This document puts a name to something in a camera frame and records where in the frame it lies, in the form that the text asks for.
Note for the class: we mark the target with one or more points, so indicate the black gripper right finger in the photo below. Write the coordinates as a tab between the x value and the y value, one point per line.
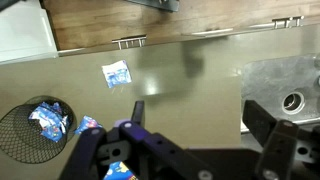
278	143

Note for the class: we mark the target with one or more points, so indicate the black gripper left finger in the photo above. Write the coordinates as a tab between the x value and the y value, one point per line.
160	143

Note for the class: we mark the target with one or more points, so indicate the blue white sachet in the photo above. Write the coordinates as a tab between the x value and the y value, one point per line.
87	124
53	133
41	115
116	74

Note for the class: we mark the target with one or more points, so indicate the stainless steel sink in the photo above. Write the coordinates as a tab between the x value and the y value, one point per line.
266	83

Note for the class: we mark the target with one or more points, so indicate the white flat-topped unit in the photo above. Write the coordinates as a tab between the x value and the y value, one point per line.
23	30

